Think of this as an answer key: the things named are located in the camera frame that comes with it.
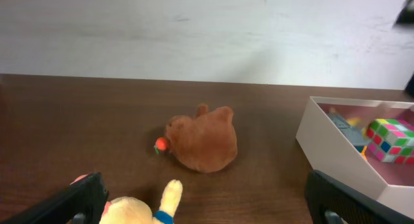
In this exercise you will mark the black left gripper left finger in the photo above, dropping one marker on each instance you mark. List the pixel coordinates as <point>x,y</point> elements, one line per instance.
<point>81,202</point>

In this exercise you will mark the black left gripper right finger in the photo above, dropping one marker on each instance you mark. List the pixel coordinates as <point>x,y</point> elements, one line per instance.
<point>329,201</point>

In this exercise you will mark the white box pink interior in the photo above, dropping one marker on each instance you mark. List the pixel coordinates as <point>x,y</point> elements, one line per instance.
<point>328,150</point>

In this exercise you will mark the yellow grey toy truck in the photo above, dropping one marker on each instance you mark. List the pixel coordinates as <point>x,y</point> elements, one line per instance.
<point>348,127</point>

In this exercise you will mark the colourful puzzle cube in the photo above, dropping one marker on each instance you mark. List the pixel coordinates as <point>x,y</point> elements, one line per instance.
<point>391,140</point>

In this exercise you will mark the yellow plush duck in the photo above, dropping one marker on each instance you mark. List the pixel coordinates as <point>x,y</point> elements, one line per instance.
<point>130,210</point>

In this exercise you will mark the brown plush toy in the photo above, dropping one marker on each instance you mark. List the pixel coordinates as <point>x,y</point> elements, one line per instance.
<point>205,142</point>

